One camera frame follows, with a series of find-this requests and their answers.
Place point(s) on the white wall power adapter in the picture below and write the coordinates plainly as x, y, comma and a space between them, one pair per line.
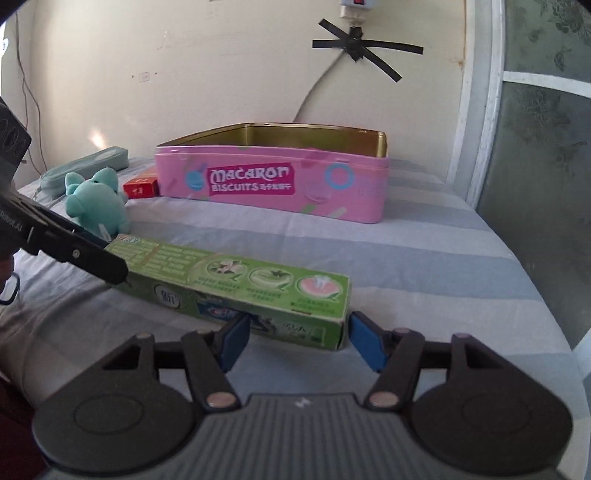
356, 9

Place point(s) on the pink biscuit tin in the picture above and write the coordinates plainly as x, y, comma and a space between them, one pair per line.
277, 184

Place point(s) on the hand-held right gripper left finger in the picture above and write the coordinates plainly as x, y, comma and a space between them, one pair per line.
234, 342

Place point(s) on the teal pencil case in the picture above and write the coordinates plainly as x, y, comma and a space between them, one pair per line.
83, 168

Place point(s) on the white door frame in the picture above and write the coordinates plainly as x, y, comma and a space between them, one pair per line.
480, 101

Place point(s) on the green toothpaste box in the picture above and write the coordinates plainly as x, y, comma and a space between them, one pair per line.
231, 277

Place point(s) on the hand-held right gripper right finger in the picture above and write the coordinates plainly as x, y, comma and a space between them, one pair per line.
367, 341

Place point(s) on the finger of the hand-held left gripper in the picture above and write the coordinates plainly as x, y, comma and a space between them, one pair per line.
92, 237
92, 264

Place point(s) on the teal plush bear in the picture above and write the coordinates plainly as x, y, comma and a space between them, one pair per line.
97, 198

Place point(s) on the frosted floral glass door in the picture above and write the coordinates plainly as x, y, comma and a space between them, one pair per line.
540, 184

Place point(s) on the striped bed sheet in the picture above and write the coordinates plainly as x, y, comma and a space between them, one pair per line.
438, 258

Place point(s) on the small wall sticker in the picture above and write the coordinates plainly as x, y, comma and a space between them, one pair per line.
144, 77

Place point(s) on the small red box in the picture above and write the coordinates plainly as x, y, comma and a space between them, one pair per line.
141, 187

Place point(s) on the black tape cross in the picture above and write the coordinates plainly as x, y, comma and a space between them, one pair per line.
355, 46

